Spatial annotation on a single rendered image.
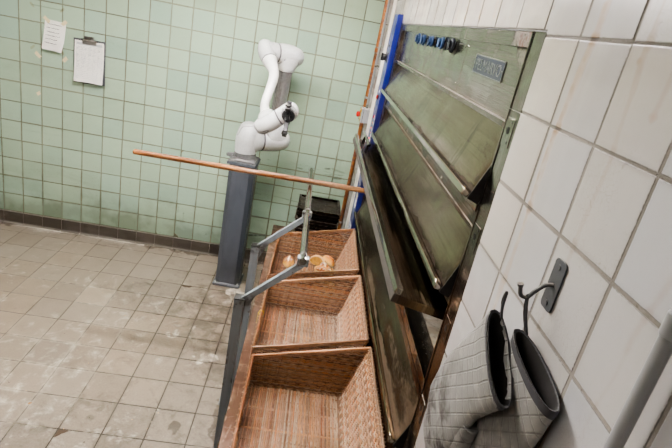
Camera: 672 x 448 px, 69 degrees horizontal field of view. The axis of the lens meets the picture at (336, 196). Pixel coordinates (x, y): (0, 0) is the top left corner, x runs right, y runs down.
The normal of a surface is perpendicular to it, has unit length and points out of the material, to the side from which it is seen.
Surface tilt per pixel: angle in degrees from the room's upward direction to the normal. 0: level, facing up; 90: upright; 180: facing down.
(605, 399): 90
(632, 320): 90
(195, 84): 90
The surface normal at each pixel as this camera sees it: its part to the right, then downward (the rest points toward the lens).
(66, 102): 0.03, 0.34
